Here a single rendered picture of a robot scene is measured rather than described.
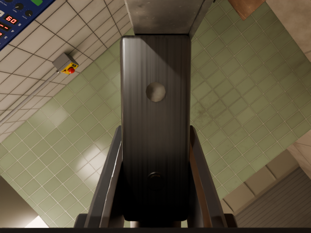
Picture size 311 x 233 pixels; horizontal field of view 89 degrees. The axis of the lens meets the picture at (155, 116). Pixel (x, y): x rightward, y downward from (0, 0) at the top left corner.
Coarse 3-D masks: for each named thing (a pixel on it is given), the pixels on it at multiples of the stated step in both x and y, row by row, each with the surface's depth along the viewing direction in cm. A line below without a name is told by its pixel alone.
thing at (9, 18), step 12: (0, 0) 49; (12, 0) 51; (24, 0) 54; (36, 0) 56; (48, 0) 59; (0, 12) 52; (12, 12) 54; (24, 12) 57; (36, 12) 60; (0, 24) 55; (12, 24) 57; (24, 24) 60; (0, 36) 58; (12, 36) 61
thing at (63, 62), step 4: (60, 56) 94; (64, 56) 94; (68, 56) 96; (56, 60) 94; (60, 60) 94; (64, 60) 94; (68, 60) 94; (72, 60) 98; (56, 64) 95; (60, 64) 95; (64, 64) 95; (68, 64) 95; (72, 64) 97; (76, 64) 101; (56, 68) 95; (60, 68) 95; (64, 68) 95; (68, 68) 98; (68, 72) 102
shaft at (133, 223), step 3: (132, 222) 9; (135, 222) 8; (138, 222) 8; (171, 222) 8; (174, 222) 8; (177, 222) 8; (180, 222) 9; (132, 225) 9; (135, 225) 8; (138, 225) 8; (141, 225) 8; (144, 225) 8; (147, 225) 8; (150, 225) 8; (153, 225) 8; (159, 225) 8; (162, 225) 8; (165, 225) 8; (168, 225) 8; (171, 225) 8; (174, 225) 8; (177, 225) 8; (180, 225) 9
